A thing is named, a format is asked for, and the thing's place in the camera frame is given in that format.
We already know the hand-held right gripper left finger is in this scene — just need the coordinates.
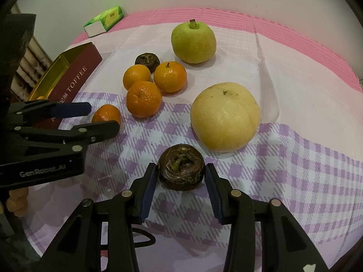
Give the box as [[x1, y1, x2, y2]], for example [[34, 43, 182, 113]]
[[42, 163, 158, 272]]

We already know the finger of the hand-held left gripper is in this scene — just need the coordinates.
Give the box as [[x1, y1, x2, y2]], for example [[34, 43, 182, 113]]
[[8, 99, 92, 125], [15, 120, 121, 152]]

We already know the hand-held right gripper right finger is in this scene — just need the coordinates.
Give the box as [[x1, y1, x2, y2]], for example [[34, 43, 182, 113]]
[[204, 163, 331, 272]]

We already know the orange tangerine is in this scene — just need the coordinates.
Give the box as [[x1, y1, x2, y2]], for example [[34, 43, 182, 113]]
[[91, 104, 122, 128], [123, 65, 152, 90], [126, 81, 163, 119]]

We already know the large brown water chestnut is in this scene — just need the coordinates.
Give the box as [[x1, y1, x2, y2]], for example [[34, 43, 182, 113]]
[[157, 144, 205, 191]]

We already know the maroon and gold box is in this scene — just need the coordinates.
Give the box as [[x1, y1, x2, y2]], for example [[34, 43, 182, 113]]
[[27, 42, 103, 131]]

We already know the large yellow pear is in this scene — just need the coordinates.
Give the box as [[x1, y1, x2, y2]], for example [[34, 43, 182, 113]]
[[190, 82, 261, 153]]

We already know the tangerine with stem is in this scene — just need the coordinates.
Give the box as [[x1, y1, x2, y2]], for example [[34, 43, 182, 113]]
[[153, 62, 188, 93]]

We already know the orange blurred object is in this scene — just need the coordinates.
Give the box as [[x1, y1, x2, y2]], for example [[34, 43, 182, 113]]
[[6, 188, 29, 216]]

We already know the beige radiator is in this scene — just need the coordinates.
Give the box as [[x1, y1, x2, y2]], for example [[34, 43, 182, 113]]
[[10, 35, 53, 102]]

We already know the purple checked white cloth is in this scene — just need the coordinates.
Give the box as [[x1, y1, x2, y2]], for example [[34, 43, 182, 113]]
[[24, 20, 363, 272]]

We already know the small brown water chestnut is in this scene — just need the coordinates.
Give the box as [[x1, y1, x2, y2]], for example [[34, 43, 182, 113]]
[[134, 52, 161, 73]]

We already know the green tissue box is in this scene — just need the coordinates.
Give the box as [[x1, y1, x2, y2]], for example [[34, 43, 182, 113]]
[[83, 6, 124, 38]]

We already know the green apple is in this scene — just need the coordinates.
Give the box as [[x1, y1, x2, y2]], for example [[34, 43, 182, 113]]
[[171, 19, 217, 64]]

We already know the pink quilted blanket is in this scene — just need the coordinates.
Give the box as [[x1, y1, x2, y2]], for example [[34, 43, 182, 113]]
[[71, 8, 363, 92]]

